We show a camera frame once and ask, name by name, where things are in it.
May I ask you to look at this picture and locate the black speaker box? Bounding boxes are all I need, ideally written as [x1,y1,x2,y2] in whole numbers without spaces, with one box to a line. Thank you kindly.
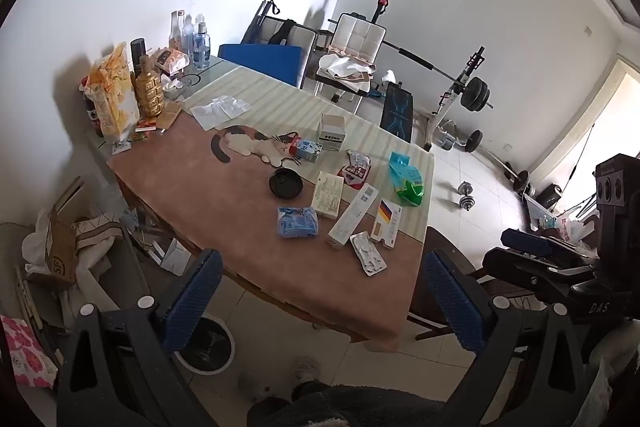
[532,184,563,210]

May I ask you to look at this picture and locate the black can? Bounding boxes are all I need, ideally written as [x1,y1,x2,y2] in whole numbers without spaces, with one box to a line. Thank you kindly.
[130,38,148,75]

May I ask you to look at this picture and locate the red and white snack bag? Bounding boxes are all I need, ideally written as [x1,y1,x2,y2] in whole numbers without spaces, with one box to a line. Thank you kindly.
[337,149,373,190]

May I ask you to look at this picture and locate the clear plastic bottle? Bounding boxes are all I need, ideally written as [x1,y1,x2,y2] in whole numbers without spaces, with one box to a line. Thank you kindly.
[181,16,197,58]

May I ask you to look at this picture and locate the person's right forearm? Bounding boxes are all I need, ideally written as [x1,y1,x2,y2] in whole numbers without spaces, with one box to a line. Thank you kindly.
[585,332,640,427]

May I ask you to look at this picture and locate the short barbell with black plates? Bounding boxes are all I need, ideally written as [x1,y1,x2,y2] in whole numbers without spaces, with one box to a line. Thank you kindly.
[465,129,533,195]

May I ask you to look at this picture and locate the silver blister pack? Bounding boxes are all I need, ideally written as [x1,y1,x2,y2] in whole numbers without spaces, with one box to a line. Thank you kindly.
[350,231,388,277]

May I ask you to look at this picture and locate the black round lid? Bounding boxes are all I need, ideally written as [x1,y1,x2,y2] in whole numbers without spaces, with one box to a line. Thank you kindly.
[268,168,304,198]

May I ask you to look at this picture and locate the cardboard box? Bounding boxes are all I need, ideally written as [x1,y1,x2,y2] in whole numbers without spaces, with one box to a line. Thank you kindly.
[45,177,86,290]

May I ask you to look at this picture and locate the blue tissue packet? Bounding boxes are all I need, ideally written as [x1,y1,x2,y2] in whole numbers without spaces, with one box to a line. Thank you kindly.
[276,206,321,239]

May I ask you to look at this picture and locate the blue chair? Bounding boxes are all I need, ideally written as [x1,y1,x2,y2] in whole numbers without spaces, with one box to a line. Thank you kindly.
[217,43,306,88]

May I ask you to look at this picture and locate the table with cat tablecloth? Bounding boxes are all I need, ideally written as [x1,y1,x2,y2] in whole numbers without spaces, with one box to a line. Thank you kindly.
[106,64,436,353]

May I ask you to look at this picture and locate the black weight bench pad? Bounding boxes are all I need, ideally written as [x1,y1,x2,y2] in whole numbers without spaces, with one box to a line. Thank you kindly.
[379,83,416,142]

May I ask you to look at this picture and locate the blue and green snack bag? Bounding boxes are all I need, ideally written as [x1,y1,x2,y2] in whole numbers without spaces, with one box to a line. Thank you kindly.
[389,152,426,206]

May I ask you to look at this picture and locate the white and green box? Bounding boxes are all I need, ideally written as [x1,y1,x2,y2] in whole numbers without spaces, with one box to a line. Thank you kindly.
[316,113,348,152]

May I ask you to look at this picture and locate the white fluffy slipper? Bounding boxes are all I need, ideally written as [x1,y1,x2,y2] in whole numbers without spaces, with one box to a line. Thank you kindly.
[237,372,273,400]
[292,355,321,385]

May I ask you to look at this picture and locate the yellow chip bag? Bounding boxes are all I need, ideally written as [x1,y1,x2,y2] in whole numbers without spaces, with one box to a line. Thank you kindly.
[84,42,142,142]

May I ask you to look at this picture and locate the chrome dumbbell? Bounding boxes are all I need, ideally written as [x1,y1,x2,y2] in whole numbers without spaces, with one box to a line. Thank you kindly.
[442,181,476,212]

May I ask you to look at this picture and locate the clear plastic bag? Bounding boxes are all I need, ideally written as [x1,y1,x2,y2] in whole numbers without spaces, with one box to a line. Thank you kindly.
[189,94,252,131]

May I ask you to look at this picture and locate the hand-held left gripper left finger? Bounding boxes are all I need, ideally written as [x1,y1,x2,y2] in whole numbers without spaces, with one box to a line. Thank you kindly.
[56,248,224,427]

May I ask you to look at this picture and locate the folded black stand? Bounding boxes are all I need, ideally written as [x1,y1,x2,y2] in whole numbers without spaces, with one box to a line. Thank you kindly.
[242,0,278,45]

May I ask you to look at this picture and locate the white padded chair with black bag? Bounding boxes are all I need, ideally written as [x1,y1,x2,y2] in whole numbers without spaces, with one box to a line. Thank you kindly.
[250,16,321,92]

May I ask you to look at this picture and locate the blue and red milk carton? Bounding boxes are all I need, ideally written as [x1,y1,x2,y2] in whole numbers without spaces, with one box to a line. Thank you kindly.
[288,134,323,164]

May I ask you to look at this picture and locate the glass ashtray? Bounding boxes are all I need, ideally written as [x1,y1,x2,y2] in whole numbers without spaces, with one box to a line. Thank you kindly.
[175,74,202,100]

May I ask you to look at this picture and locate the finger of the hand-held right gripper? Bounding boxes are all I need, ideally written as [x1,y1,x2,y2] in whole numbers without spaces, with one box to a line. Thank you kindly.
[501,228,601,269]
[481,247,576,308]

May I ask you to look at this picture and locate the golden bottle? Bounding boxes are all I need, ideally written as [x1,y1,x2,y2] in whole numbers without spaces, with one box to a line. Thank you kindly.
[131,55,166,118]

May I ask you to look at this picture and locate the white quilted bag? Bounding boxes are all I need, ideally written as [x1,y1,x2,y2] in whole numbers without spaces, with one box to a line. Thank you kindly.
[72,214,126,268]

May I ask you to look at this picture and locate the cream medicine box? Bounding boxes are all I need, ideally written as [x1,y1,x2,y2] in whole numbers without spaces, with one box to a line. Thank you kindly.
[311,171,346,220]

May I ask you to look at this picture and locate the long white box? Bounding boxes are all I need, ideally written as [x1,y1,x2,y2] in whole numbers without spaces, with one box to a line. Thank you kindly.
[327,182,378,250]

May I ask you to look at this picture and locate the white box with striped flag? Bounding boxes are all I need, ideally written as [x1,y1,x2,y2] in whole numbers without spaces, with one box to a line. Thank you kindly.
[370,198,403,249]

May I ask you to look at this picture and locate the white weight bench rack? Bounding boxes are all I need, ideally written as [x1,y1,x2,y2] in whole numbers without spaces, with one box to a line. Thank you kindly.
[422,47,486,152]

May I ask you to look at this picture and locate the pink floral bag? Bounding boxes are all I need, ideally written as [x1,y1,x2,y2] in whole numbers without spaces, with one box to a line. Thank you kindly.
[0,314,61,390]

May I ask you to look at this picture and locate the tall glass bottle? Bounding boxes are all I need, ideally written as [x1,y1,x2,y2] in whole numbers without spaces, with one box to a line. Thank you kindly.
[169,10,187,52]

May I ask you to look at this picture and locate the person's dark fleece clothing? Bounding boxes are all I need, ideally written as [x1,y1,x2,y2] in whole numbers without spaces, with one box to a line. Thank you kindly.
[247,382,451,427]

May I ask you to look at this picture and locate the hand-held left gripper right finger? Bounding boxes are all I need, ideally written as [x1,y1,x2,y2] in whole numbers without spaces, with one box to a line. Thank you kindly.
[422,248,589,427]

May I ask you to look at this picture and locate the white trash bin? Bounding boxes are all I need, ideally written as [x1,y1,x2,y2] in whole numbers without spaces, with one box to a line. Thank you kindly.
[172,317,236,375]

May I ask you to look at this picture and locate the beige cloth bag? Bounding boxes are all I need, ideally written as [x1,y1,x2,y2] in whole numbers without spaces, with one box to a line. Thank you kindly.
[320,52,376,90]

